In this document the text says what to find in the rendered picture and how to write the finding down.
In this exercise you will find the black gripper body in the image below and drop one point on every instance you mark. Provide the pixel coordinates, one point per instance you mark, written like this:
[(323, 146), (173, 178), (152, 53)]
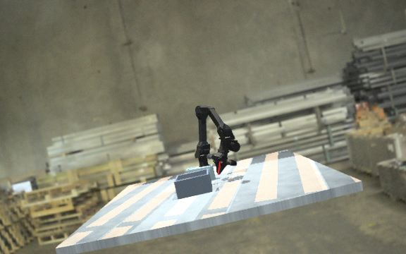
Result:
[(228, 162)]

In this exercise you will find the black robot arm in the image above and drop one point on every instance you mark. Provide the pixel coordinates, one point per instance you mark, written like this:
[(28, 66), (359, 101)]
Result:
[(224, 131)]

